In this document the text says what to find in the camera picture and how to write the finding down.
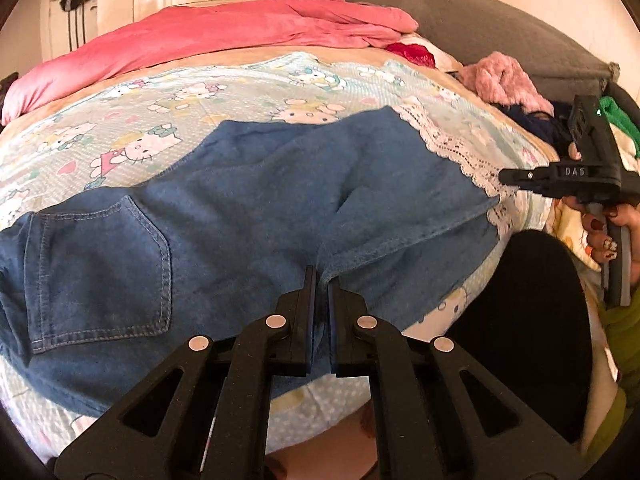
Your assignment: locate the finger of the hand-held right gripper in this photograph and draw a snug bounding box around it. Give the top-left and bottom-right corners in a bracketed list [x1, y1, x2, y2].
[499, 167, 550, 194]

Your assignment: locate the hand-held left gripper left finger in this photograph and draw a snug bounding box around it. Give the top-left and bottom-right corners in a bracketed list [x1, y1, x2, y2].
[54, 265, 321, 480]

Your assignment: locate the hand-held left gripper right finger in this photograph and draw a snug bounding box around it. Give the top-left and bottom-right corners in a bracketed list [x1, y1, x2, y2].
[327, 279, 586, 480]

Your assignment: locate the blue denim pants lace hem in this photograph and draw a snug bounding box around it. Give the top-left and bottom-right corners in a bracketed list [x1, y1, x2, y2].
[0, 96, 513, 418]

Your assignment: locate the person's right hand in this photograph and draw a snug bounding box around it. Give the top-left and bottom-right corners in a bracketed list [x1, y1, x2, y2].
[562, 140, 640, 286]

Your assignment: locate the yellow printed blanket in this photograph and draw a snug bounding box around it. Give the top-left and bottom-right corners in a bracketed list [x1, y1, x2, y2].
[544, 125, 640, 273]

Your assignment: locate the green cloth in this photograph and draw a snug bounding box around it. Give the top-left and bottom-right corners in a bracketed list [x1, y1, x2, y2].
[597, 95, 640, 156]

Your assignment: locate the pink fluffy cloth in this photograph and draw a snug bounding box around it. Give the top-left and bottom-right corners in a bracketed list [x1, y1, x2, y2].
[459, 51, 555, 113]

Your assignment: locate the red patterned cloth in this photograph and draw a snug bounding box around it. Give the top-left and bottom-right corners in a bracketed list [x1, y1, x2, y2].
[385, 35, 463, 73]

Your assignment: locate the olive green garment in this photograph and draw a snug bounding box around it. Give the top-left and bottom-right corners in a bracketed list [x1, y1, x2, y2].
[582, 287, 640, 463]

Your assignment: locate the cartoon cat printed bed sheet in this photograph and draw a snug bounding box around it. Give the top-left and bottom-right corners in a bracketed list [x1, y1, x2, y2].
[0, 52, 556, 461]

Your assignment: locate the pink blanket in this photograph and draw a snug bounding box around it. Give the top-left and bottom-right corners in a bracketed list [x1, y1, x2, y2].
[2, 0, 420, 126]

